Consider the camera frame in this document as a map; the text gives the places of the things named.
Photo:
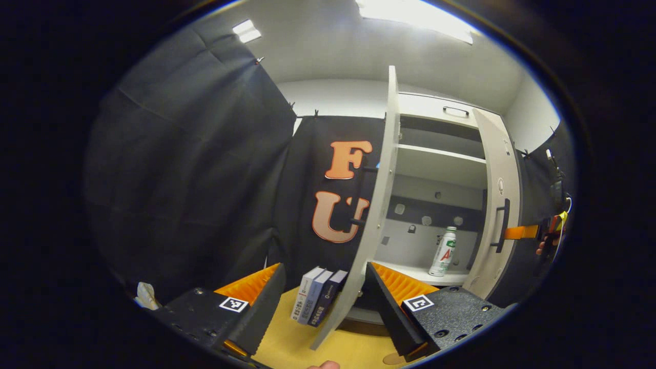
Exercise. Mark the large ceiling light panel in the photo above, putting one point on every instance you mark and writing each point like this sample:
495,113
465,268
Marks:
410,15

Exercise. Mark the white book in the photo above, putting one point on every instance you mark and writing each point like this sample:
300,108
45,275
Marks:
305,297

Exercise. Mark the dark blue book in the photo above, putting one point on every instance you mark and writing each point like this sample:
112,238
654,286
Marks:
330,297

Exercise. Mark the white cabinet drawer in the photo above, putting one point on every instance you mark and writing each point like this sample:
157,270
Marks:
425,107

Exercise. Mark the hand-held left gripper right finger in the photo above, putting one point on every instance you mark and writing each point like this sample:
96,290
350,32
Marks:
392,312

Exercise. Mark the white cabinet shelf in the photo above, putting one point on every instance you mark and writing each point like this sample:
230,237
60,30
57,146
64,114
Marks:
451,279
435,166

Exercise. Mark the white crumpled cloth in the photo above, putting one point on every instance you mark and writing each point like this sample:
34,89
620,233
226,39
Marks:
147,296

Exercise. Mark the round cork coaster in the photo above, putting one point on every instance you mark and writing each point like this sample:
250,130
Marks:
393,359

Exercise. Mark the small ceiling light panel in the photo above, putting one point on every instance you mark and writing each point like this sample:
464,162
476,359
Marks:
247,32

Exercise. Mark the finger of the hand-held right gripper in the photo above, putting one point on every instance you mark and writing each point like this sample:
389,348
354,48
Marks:
520,232

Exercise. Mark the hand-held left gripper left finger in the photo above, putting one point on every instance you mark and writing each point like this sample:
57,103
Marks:
264,312

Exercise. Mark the grey-blue book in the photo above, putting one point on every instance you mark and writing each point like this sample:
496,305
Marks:
316,297

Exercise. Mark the white cabinet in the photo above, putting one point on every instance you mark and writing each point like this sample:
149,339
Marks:
420,246

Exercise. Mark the white drink bottle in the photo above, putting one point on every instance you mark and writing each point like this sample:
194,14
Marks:
443,256

